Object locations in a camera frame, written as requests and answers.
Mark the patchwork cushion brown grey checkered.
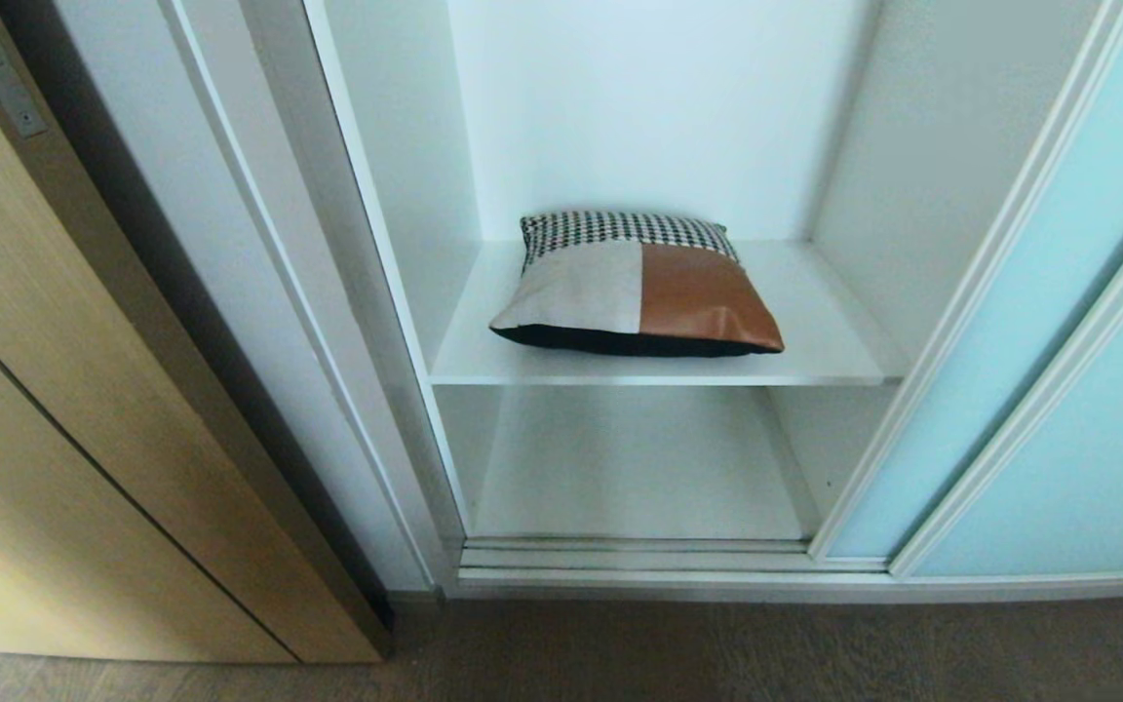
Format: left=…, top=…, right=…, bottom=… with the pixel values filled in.
left=489, top=211, right=786, bottom=359

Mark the metal sliding door track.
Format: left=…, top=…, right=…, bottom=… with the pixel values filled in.
left=456, top=535, right=889, bottom=576

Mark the white wardrobe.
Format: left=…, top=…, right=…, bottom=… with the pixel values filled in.
left=52, top=0, right=1123, bottom=600

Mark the white wardrobe shelf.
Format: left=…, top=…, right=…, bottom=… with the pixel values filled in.
left=428, top=240, right=909, bottom=388

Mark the light wooden door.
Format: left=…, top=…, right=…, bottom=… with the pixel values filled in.
left=0, top=0, right=394, bottom=666

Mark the pale blue sliding wardrobe door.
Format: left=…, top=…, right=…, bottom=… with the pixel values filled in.
left=889, top=180, right=1123, bottom=581
left=808, top=0, right=1123, bottom=570

